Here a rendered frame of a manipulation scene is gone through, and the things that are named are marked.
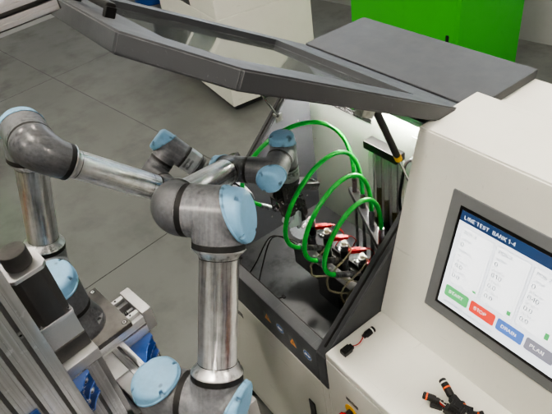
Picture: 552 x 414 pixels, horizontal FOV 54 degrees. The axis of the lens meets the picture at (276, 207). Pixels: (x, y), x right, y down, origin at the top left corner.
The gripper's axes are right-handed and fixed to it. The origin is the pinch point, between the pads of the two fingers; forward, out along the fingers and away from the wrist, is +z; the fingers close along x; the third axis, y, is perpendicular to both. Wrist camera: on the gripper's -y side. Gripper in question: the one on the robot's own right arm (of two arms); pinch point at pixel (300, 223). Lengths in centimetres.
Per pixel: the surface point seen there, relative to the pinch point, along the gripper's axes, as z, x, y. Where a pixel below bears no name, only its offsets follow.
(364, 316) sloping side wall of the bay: 10.2, 35.1, 5.9
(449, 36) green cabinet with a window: 51, -125, -233
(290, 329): 17.7, 18.9, 21.6
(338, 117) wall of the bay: -19.1, -15.1, -32.4
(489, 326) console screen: -6, 67, -5
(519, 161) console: -44, 60, -17
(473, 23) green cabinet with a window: 45, -119, -250
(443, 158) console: -39, 44, -13
